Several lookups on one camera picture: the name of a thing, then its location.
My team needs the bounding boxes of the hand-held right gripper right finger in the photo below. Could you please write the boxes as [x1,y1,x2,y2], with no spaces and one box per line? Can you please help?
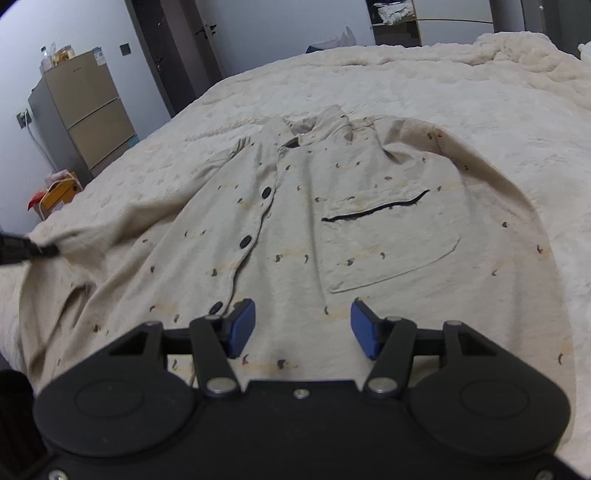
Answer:
[350,298,499,401]

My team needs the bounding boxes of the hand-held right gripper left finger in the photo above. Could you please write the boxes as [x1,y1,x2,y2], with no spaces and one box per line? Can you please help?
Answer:
[107,298,257,399]

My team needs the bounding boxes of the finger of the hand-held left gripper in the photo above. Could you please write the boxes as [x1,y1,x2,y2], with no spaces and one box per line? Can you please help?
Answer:
[0,230,60,267]

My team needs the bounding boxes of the beige patterned button shirt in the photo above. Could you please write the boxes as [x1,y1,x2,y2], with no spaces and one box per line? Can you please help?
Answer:
[18,104,579,446]

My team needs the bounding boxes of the pile of pale clothes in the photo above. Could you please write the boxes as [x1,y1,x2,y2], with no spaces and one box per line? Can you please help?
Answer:
[373,2,417,27]

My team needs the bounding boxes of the yellow red bag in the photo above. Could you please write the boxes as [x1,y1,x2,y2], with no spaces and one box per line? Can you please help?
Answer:
[39,178,80,217]

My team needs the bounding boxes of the beige two-door fridge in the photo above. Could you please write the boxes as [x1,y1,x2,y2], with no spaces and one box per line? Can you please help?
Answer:
[28,46,139,191]

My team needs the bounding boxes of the jars and bottles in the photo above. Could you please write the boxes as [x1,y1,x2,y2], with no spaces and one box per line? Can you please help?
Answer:
[39,41,77,73]

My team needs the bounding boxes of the dark grey door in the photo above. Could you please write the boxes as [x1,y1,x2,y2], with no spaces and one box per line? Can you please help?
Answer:
[130,0,223,121]

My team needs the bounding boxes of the cream fluffy blanket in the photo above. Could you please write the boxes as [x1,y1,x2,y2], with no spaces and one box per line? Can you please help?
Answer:
[0,31,591,374]

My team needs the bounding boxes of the white plastic bag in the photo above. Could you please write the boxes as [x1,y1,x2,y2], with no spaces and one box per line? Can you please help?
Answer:
[318,25,357,49]

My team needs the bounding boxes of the white wardrobe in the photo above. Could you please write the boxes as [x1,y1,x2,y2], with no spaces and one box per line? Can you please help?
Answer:
[366,0,496,47]

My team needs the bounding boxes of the wall socket with cable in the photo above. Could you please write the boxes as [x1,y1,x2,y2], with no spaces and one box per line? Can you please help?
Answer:
[16,110,51,172]

